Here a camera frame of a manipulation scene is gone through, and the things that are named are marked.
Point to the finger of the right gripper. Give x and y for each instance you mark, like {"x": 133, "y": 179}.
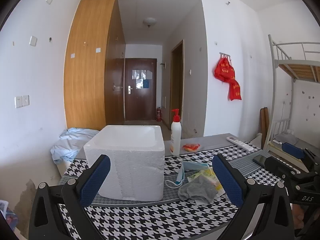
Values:
{"x": 280, "y": 169}
{"x": 292, "y": 150}

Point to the white remote control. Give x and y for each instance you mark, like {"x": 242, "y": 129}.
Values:
{"x": 241, "y": 144}

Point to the wooden wardrobe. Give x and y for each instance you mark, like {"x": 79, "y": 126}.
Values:
{"x": 94, "y": 66}

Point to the ceiling lamp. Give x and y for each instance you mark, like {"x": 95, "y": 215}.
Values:
{"x": 149, "y": 21}

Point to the red hanging bags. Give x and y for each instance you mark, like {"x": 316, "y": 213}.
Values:
{"x": 226, "y": 73}

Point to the double wall socket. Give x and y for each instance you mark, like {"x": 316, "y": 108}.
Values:
{"x": 22, "y": 101}

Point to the houndstooth table mat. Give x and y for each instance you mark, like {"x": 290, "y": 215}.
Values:
{"x": 172, "y": 218}

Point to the side door frame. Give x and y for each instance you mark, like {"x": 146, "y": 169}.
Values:
{"x": 176, "y": 80}

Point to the red snack packet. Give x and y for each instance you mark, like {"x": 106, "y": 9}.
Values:
{"x": 191, "y": 147}

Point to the white wall switch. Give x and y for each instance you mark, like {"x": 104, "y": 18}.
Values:
{"x": 33, "y": 41}

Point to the wooden boards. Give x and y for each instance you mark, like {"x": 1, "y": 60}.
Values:
{"x": 264, "y": 124}

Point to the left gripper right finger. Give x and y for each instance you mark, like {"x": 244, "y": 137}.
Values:
{"x": 275, "y": 220}

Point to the blue face mask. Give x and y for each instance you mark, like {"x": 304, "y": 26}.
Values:
{"x": 185, "y": 166}

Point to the light blue bedding bundle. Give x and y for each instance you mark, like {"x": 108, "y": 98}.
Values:
{"x": 70, "y": 143}

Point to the yellow foam net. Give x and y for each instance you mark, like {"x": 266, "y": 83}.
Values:
{"x": 208, "y": 174}

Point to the white red pump bottle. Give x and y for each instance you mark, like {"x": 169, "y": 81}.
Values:
{"x": 175, "y": 133}

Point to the red fire extinguisher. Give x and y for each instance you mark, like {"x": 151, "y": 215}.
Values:
{"x": 159, "y": 114}

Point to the white styrofoam box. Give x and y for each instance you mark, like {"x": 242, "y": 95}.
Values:
{"x": 137, "y": 155}

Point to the right hand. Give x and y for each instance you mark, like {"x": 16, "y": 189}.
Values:
{"x": 298, "y": 216}

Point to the metal bunk bed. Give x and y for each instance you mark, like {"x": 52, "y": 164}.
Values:
{"x": 294, "y": 114}

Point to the grey sock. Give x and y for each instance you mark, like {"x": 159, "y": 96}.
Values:
{"x": 200, "y": 188}

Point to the dark brown entrance door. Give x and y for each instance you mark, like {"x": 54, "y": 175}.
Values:
{"x": 140, "y": 89}

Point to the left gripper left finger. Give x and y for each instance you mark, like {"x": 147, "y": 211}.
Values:
{"x": 46, "y": 221}

